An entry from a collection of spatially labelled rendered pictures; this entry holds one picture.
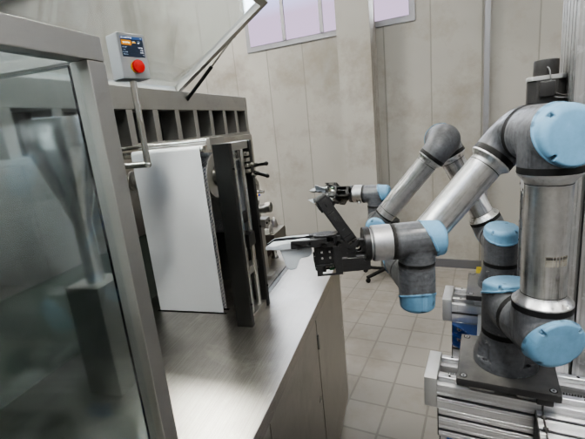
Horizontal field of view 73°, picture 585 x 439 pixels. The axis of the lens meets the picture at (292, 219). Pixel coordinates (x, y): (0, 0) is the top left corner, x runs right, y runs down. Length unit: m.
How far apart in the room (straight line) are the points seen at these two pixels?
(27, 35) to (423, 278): 0.73
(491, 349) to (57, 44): 1.07
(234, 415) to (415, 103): 3.34
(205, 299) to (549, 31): 3.31
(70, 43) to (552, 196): 0.82
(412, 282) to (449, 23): 3.22
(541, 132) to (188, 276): 1.03
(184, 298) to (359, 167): 2.71
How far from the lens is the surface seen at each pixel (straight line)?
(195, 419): 0.94
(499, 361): 1.16
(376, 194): 1.62
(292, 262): 0.80
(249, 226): 1.21
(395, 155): 3.92
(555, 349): 1.00
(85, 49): 0.56
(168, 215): 1.30
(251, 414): 0.91
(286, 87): 4.27
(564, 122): 0.87
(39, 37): 0.52
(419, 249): 0.83
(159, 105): 1.68
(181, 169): 1.25
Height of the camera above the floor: 1.47
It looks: 13 degrees down
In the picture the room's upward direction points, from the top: 6 degrees counter-clockwise
